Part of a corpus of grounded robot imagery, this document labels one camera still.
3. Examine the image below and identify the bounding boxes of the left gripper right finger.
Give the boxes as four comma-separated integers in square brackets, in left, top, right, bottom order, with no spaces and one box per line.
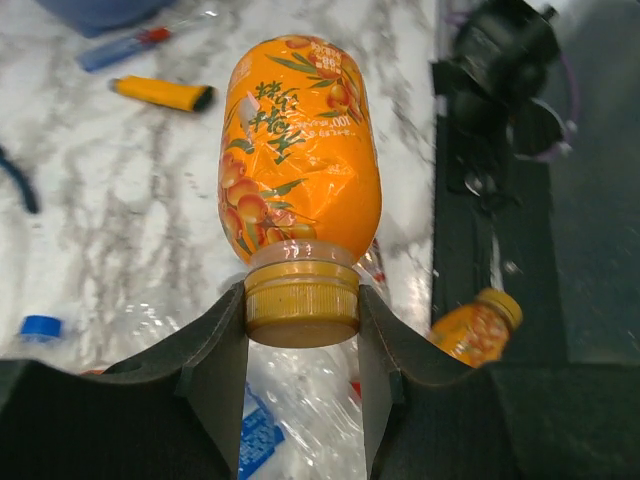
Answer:
[358,286,639,479]

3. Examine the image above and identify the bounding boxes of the orange utility knife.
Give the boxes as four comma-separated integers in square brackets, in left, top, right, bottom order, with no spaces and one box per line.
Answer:
[109,76,217,113]

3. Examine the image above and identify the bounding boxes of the blue handled screwdriver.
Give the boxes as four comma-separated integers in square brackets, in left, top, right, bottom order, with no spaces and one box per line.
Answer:
[76,10,219,73]

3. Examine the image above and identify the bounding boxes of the black mounting rail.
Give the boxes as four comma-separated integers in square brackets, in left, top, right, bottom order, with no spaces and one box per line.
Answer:
[432,60,568,365]

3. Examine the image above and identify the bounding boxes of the orange sea buckthorn bottle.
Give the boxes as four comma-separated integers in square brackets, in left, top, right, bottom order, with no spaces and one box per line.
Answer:
[218,35,382,348]

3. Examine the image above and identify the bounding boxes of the small orange juice bottle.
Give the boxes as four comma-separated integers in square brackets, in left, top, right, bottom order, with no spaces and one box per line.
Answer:
[427,288,523,368]

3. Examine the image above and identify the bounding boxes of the clear bottle red cap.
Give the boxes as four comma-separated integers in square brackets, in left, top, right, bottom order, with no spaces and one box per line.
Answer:
[345,239,389,399]

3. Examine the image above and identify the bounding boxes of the blue handled pliers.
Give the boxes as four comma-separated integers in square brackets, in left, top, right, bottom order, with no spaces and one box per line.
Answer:
[0,147,40,215]

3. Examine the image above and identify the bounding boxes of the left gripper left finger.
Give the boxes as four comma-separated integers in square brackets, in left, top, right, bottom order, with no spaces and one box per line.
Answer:
[1,284,248,479]

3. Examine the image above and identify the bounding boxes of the blue plastic bin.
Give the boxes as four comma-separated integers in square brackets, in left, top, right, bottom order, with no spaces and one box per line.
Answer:
[36,0,175,38]

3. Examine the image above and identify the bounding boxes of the clear bottle blue label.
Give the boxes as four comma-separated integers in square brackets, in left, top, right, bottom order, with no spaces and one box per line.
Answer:
[238,341,367,479]

